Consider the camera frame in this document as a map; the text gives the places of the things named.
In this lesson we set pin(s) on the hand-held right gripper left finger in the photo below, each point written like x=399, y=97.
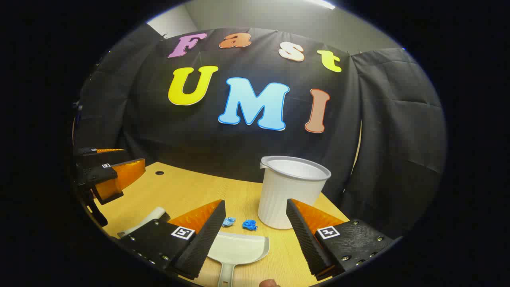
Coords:
x=205, y=239

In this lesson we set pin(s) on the dark blue paper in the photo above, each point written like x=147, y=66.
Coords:
x=250, y=225

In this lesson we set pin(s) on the small grey broom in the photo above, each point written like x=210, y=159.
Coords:
x=149, y=218

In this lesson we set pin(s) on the grey plastic dustpan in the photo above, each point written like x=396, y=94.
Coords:
x=239, y=249

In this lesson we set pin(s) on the light blue paper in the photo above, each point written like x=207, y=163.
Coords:
x=228, y=221

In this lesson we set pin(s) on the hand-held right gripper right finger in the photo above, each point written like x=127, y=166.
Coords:
x=305, y=235

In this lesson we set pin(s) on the white ribbed garbage bin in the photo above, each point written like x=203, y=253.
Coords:
x=279, y=199

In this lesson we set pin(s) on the wooden desktop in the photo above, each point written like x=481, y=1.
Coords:
x=239, y=199

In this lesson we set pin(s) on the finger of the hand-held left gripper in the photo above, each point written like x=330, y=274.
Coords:
x=93, y=174
x=85, y=151

